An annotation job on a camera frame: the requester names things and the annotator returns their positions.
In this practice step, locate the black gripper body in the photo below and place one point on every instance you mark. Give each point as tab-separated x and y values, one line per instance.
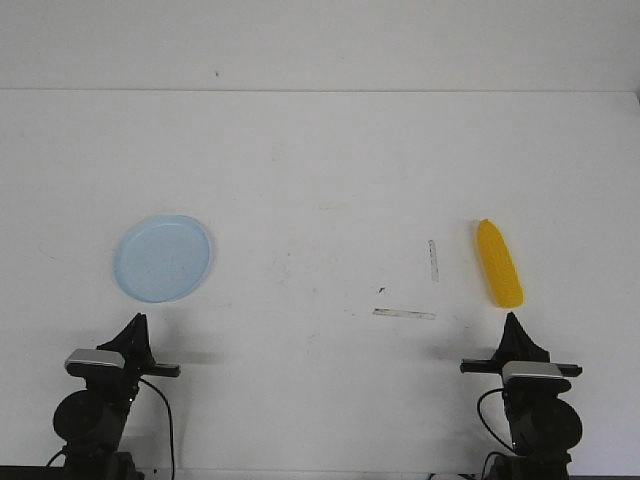
495	364
121	372

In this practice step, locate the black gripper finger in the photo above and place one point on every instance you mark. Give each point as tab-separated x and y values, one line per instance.
127	336
506	343
521	340
144	343

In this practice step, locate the yellow corn cob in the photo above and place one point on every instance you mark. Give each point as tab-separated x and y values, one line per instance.
498	266

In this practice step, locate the light blue round plate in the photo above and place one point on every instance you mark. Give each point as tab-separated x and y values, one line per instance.
162	258

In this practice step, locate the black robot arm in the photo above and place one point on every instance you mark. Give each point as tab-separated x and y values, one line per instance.
543	428
91	421

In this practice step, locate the clear tape strip vertical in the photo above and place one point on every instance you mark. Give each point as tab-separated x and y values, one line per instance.
433	259

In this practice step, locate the clear tape strip horizontal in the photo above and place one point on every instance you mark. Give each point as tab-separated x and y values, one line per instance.
396	313

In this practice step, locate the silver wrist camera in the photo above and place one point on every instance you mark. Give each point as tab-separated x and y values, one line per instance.
86	363
534	375

